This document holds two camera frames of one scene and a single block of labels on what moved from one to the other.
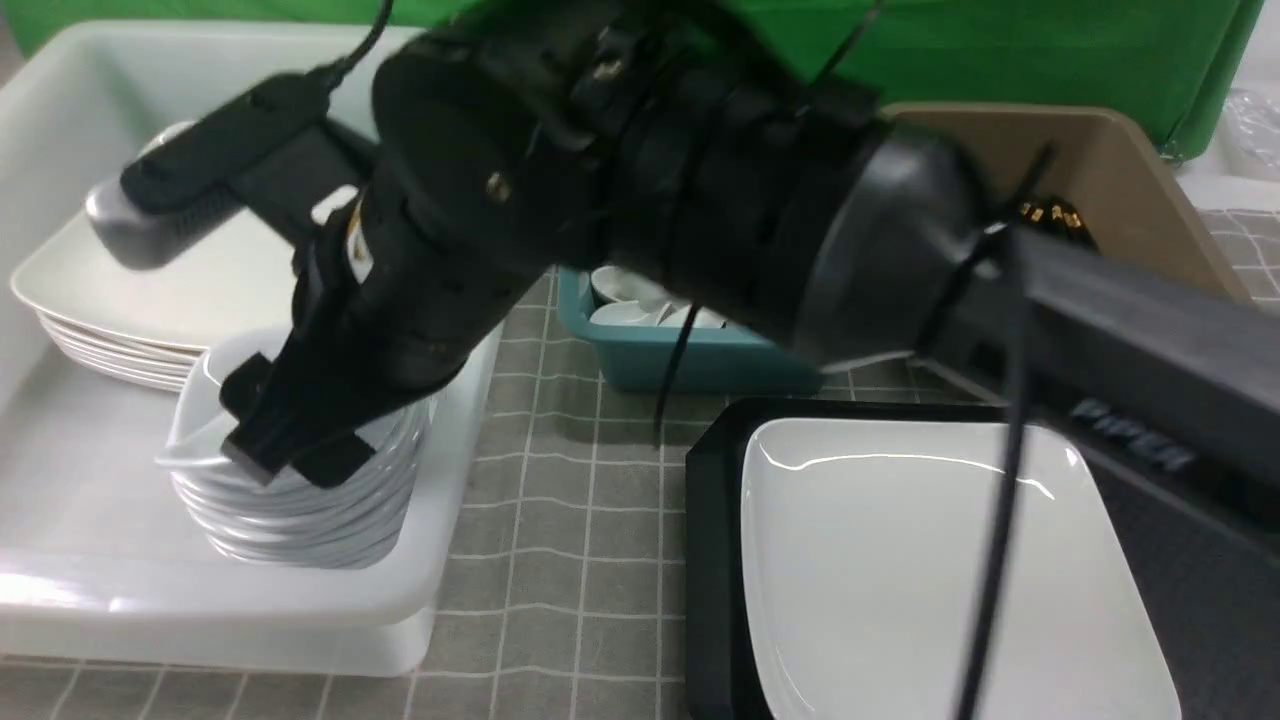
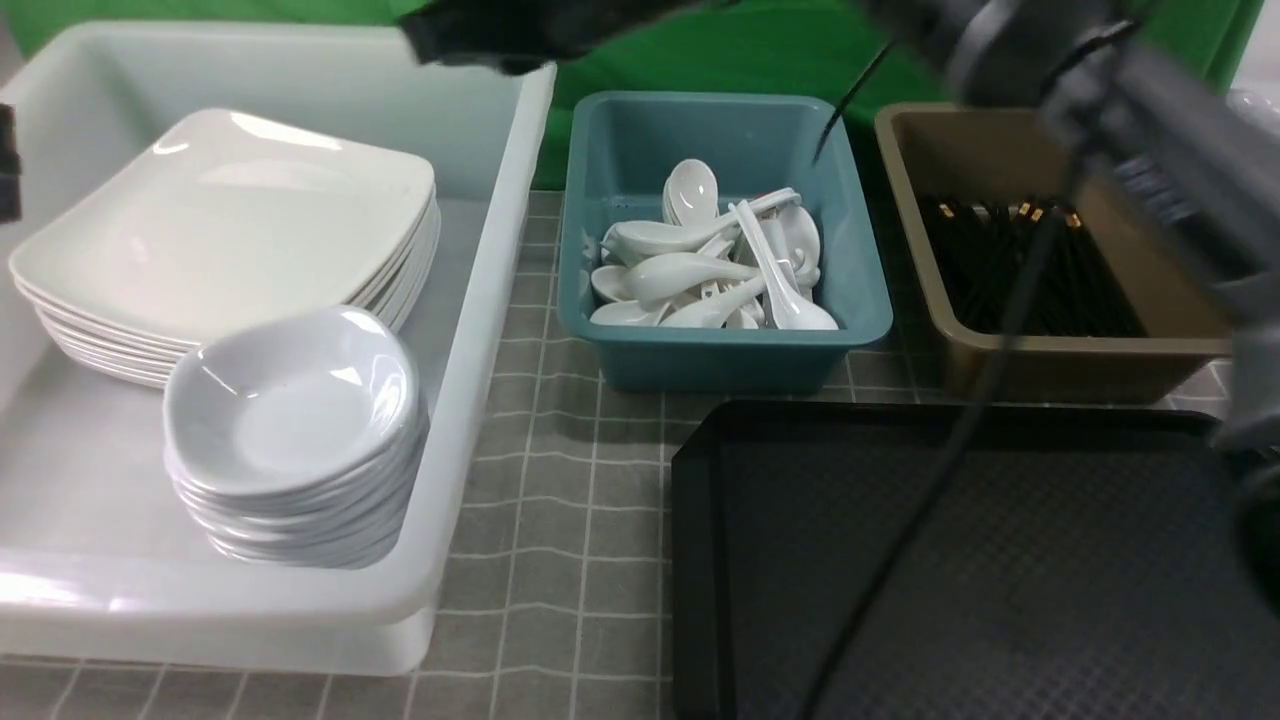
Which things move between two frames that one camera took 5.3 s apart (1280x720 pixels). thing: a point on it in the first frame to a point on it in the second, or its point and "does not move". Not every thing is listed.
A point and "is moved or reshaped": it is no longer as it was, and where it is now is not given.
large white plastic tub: [102, 570] does not move
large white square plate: [867, 545] is moved or reshaped
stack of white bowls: [289, 520] does not move
